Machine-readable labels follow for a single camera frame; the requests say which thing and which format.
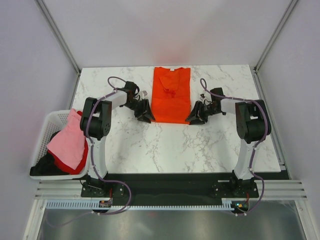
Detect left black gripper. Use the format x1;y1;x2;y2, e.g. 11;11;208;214
123;99;155;124

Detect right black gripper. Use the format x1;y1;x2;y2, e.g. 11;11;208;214
185;100;220;126

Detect orange t-shirt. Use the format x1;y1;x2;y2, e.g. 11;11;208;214
151;67;191;125

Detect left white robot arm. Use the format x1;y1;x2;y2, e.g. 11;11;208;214
80;81;156;197

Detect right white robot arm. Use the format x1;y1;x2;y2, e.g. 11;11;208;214
186;87;272;197

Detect pink t-shirt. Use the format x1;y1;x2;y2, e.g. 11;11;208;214
46;107;88;169

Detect white plastic laundry basket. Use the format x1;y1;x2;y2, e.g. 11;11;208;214
29;110;90;181

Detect red t-shirt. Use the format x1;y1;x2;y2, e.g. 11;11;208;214
49;111;90;175

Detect black t-shirt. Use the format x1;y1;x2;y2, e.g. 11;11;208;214
29;129;68;176

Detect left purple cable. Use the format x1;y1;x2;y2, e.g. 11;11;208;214
44;76;132;228

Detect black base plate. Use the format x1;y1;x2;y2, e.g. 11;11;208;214
81;173;259;205

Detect white slotted cable duct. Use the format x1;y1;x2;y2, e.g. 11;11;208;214
45;199;249;211

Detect aluminium frame rails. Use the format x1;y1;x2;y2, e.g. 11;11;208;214
34;180;307;201

